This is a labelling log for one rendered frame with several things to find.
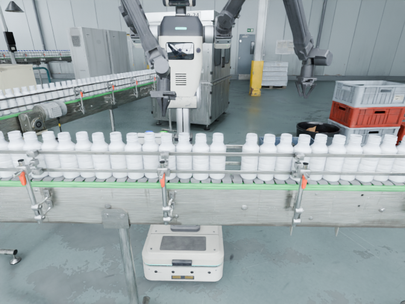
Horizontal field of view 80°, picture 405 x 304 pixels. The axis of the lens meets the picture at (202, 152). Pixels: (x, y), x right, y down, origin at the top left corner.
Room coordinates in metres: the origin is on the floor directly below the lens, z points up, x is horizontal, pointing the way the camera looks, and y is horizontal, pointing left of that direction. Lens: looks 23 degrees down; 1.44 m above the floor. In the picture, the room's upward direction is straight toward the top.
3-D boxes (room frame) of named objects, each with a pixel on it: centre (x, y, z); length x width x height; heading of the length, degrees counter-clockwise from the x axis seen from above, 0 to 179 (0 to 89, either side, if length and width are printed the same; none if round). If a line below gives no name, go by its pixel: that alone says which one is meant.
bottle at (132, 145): (0.79, 0.24, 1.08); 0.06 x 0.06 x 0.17
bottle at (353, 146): (0.79, -0.53, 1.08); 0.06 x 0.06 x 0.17
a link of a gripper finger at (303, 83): (1.21, -0.50, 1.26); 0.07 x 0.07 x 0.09; 0
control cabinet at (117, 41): (7.41, 2.55, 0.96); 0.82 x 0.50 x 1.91; 161
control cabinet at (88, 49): (6.56, 2.84, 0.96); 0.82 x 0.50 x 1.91; 161
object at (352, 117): (2.72, -1.85, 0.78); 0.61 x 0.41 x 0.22; 96
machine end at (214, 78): (5.30, 0.20, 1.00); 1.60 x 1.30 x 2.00; 161
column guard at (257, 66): (8.37, -1.77, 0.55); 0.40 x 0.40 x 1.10; 89
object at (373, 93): (2.72, -1.84, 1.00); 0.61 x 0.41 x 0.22; 97
